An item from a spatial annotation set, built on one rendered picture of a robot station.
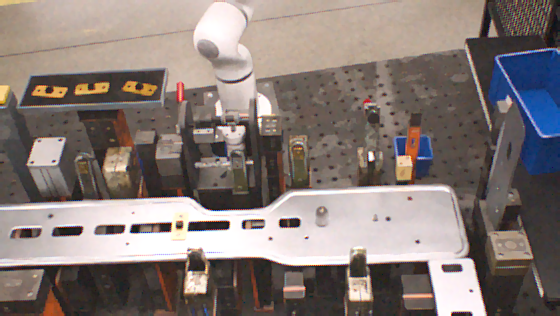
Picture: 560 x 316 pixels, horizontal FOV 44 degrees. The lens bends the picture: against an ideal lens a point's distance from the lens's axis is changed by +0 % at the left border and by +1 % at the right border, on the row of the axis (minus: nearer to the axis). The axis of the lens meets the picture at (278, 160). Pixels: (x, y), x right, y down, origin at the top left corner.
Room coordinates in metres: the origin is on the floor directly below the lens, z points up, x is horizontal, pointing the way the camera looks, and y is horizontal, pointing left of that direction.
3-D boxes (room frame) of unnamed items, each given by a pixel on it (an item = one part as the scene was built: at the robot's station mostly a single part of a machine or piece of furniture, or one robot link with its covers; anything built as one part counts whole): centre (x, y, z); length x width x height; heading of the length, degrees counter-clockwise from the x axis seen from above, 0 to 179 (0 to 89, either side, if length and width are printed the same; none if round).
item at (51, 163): (1.24, 0.57, 0.90); 0.13 x 0.10 x 0.41; 176
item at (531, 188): (1.20, -0.66, 1.02); 0.90 x 0.22 x 0.03; 176
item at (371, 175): (1.19, -0.23, 0.88); 0.07 x 0.06 x 0.35; 176
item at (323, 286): (1.03, -0.09, 0.84); 0.05 x 0.05 x 0.29; 86
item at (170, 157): (1.25, 0.27, 0.89); 0.13 x 0.11 x 0.38; 176
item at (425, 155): (1.45, -0.41, 0.74); 0.11 x 0.10 x 0.09; 86
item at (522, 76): (1.25, -0.67, 1.10); 0.30 x 0.17 x 0.13; 4
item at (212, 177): (1.25, 0.13, 0.94); 0.18 x 0.13 x 0.49; 86
